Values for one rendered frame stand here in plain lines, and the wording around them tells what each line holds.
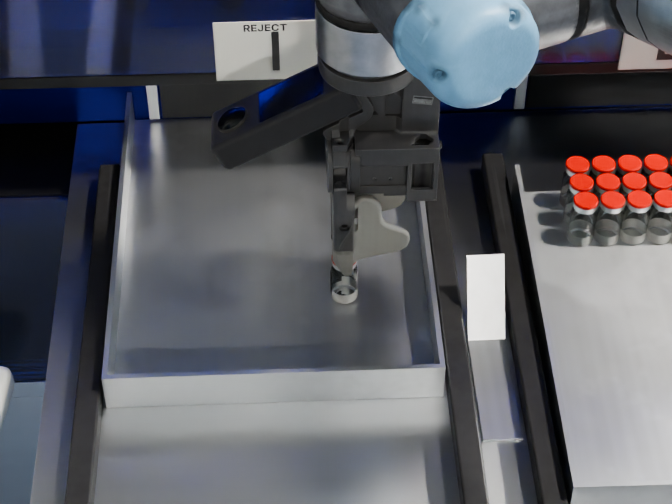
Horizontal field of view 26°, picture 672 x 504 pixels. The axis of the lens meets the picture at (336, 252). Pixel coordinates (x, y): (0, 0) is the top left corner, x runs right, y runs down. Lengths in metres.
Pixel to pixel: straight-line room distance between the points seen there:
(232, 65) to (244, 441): 0.32
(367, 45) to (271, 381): 0.28
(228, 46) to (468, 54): 0.40
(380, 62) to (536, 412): 0.30
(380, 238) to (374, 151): 0.10
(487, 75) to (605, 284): 0.40
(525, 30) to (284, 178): 0.48
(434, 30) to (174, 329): 0.43
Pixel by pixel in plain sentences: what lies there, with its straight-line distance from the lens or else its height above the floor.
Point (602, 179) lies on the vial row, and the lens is 1.25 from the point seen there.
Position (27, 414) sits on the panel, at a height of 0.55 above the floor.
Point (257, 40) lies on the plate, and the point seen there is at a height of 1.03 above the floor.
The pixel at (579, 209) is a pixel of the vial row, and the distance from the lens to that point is 1.23.
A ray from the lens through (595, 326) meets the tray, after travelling 1.20.
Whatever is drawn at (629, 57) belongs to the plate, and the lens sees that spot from 1.26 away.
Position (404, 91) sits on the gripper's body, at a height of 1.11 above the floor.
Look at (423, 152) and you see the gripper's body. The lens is 1.05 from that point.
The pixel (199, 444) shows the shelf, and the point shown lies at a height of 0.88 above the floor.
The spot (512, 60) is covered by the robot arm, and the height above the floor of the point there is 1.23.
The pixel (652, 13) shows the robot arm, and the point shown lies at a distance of 0.87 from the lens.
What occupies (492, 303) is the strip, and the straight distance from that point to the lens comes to 1.17.
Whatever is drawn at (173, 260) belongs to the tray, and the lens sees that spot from 1.24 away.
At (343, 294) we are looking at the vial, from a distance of 1.18.
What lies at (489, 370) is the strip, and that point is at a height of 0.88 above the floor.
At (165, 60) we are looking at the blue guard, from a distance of 1.23.
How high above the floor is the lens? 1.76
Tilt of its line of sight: 45 degrees down
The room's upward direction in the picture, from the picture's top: straight up
